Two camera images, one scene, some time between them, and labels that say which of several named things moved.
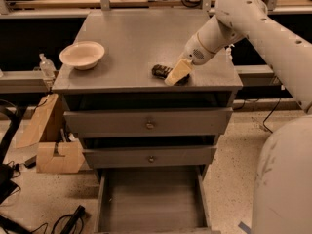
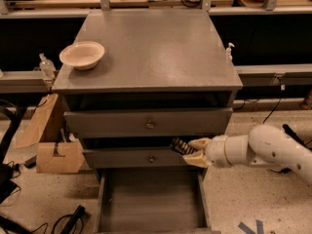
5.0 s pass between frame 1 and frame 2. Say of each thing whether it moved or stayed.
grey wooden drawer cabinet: stayed
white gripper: moved
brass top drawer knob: stayed
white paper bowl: stayed
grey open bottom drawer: stayed
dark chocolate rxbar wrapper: moved
